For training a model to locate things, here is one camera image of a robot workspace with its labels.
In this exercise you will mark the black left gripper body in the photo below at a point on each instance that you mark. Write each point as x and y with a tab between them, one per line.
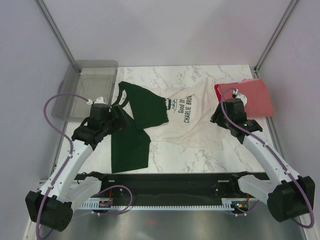
107	126

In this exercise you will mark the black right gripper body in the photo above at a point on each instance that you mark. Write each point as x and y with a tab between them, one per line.
220	120

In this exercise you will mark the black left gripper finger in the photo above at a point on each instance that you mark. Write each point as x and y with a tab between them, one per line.
120	116
120	123

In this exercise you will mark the cream green raglan t-shirt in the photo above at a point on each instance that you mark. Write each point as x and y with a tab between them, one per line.
178	116

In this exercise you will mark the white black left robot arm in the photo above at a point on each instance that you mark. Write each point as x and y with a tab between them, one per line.
54	204

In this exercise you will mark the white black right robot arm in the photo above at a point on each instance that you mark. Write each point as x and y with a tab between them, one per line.
287	194

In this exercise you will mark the folded pink t-shirt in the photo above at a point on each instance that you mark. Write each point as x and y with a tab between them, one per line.
255	96

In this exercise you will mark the folded red t-shirt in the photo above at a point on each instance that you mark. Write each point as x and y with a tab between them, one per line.
218	92

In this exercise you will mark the clear grey plastic bin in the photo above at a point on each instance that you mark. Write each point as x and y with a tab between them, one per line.
91	80

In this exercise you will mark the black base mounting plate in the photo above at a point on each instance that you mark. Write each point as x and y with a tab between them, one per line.
170	188

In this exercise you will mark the white slotted cable duct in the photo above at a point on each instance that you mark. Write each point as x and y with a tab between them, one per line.
225	204

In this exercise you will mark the left aluminium frame post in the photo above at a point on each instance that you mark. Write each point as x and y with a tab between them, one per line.
57	33

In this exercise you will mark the aluminium frame post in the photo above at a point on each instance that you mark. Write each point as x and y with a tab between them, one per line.
57	33
275	35

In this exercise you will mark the right aluminium frame post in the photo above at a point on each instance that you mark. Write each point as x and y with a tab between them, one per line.
275	35

